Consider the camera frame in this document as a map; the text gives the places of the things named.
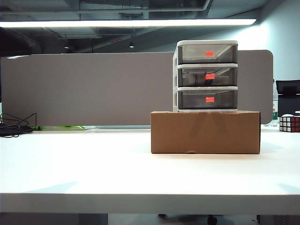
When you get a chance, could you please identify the clear bottle green label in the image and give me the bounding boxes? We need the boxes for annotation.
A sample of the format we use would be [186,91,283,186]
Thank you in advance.
[271,79,279,127]

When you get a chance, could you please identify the brown cardboard box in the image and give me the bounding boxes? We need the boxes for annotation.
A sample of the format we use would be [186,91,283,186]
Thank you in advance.
[150,111,261,155]

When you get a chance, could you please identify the long ceiling light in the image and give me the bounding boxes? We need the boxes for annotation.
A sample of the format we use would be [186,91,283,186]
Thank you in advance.
[0,18,257,28]

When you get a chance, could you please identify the white cleaner bottle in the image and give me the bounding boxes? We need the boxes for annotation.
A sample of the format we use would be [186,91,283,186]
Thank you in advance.
[186,73,203,86]

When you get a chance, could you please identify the brown desk partition panel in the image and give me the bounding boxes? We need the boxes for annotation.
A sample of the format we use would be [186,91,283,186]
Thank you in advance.
[0,49,274,127]

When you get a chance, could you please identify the Rubik's cube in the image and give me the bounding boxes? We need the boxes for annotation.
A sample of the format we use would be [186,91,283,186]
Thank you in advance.
[278,114,300,133]

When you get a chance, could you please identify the smoky drawer under cabinet lid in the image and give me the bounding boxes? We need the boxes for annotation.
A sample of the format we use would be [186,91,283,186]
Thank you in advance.
[177,44,238,64]

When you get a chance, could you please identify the black tangled cables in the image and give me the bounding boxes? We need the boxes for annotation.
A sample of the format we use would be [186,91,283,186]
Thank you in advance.
[0,112,38,138]

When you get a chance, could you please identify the white plastic drawer cabinet frame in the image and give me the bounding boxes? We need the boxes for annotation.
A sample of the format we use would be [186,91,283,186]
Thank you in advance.
[172,40,239,113]

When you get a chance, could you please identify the smoky drawer at cabinet base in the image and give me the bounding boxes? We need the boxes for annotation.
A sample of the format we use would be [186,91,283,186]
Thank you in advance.
[177,90,238,110]

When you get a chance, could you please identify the smoky drawer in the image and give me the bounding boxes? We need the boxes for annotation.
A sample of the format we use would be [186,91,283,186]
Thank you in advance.
[177,90,238,110]
[177,44,238,64]
[177,67,238,87]

